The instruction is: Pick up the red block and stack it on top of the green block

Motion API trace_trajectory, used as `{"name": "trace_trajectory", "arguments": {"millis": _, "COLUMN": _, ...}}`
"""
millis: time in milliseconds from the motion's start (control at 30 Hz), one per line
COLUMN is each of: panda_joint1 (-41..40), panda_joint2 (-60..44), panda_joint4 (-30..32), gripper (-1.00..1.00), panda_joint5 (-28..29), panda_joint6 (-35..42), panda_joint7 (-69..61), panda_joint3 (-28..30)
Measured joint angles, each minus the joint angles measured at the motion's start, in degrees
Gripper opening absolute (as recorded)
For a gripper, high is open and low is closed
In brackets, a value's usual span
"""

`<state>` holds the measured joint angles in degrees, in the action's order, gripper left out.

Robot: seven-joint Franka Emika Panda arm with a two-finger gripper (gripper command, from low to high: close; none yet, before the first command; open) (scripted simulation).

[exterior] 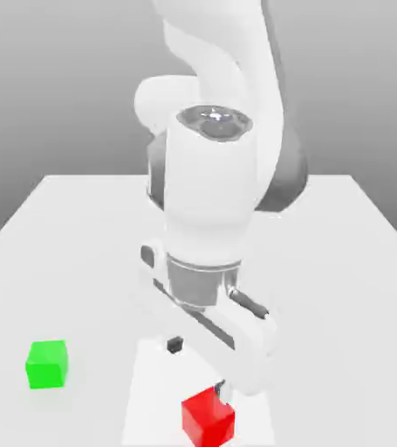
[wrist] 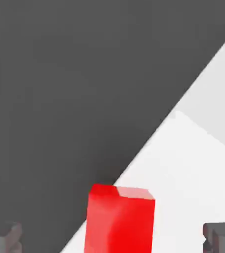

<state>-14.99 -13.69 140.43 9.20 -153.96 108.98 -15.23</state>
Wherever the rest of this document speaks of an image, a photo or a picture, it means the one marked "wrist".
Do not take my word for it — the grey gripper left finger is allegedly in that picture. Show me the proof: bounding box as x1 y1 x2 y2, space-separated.
0 221 23 253

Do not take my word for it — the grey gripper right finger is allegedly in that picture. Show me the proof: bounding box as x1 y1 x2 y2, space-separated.
202 222 225 253

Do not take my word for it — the small red cube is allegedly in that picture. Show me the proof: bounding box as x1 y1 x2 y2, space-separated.
84 183 156 253

